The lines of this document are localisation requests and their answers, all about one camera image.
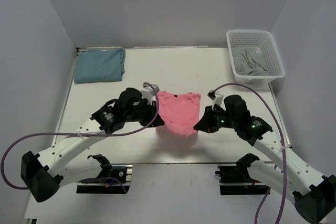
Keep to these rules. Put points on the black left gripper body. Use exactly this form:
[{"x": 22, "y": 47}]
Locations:
[{"x": 144, "y": 113}]

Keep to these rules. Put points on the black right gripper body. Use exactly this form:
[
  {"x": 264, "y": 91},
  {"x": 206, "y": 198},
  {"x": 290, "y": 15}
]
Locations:
[{"x": 219, "y": 119}]

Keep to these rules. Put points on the pink t shirt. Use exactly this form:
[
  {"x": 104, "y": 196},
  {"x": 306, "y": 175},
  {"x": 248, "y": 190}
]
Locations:
[{"x": 180, "y": 112}]

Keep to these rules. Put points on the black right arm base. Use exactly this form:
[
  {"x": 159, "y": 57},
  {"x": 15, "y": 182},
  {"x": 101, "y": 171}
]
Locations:
[{"x": 234, "y": 180}]

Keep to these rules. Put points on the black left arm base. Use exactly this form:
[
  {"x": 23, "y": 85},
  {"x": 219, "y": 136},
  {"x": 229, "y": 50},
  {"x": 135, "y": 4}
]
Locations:
[{"x": 113, "y": 179}]

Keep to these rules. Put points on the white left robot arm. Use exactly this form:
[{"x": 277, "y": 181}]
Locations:
[{"x": 45, "y": 172}]

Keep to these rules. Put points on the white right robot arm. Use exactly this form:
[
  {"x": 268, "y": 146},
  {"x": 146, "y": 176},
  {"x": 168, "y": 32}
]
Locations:
[{"x": 311, "y": 193}]

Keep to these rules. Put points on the grey t shirt in basket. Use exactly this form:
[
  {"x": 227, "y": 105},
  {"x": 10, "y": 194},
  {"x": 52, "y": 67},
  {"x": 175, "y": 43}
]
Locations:
[{"x": 249, "y": 62}]

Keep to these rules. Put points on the teal folded t shirt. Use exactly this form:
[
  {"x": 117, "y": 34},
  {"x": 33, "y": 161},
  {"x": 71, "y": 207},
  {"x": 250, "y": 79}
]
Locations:
[{"x": 98, "y": 65}]

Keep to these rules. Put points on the white plastic basket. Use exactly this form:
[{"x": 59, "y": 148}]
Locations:
[{"x": 263, "y": 42}]

